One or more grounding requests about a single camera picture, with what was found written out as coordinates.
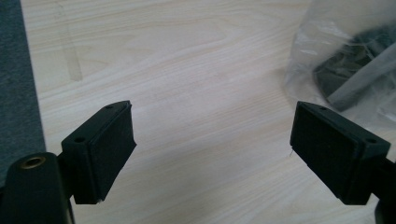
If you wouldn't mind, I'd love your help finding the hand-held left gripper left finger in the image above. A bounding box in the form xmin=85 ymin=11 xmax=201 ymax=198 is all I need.
xmin=61 ymin=100 xmax=137 ymax=205

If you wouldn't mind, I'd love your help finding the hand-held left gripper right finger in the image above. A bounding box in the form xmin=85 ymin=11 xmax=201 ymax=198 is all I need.
xmin=290 ymin=101 xmax=391 ymax=206

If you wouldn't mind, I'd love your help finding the black box with yellow label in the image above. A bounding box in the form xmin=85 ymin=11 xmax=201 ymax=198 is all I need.
xmin=312 ymin=24 xmax=396 ymax=113

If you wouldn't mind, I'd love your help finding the clear plastic bag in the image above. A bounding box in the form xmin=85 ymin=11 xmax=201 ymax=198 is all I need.
xmin=283 ymin=0 xmax=396 ymax=133

